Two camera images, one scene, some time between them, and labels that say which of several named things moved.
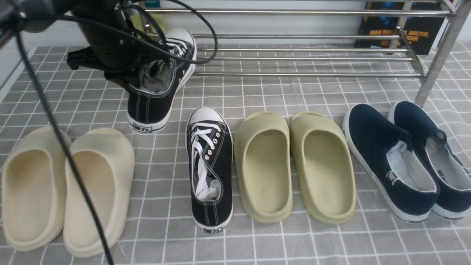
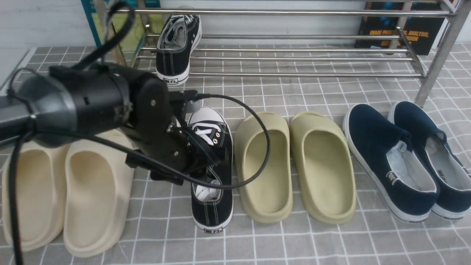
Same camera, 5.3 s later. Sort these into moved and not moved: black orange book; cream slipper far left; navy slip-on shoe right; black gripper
Moved: black gripper
Not moved: cream slipper far left; black orange book; navy slip-on shoe right
